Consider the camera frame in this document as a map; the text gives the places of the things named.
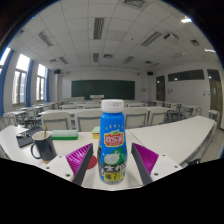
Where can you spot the dark high wall window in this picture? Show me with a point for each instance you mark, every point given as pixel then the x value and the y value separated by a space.
pixel 186 75

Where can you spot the ceiling lights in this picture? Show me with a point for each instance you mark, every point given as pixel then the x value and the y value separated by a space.
pixel 98 28

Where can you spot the dark navy mug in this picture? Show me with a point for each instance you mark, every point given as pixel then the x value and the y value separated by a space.
pixel 46 148

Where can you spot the classroom windows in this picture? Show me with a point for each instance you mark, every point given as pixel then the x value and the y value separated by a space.
pixel 21 76

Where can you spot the blue white-capped drink bottle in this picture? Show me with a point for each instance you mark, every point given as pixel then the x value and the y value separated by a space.
pixel 113 140

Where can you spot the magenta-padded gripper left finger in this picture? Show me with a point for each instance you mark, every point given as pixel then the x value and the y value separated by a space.
pixel 56 165

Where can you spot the black wall speaker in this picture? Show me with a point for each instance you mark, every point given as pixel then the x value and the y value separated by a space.
pixel 150 73
pixel 57 71

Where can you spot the white ceiling projector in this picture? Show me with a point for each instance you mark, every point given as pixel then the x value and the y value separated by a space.
pixel 171 36

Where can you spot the black notebook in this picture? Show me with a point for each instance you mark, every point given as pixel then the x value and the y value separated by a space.
pixel 25 140

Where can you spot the blue window curtains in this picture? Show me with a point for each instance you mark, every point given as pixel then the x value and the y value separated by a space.
pixel 30 83

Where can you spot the dark wooden door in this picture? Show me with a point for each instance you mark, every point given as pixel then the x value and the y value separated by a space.
pixel 216 93
pixel 160 88

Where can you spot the green white eraser block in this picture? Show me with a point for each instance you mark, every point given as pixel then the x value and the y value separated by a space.
pixel 64 134

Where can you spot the wooden stir stick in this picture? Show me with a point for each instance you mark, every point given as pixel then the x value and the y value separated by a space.
pixel 45 130

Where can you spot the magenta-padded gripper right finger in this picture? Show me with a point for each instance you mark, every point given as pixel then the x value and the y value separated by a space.
pixel 165 165

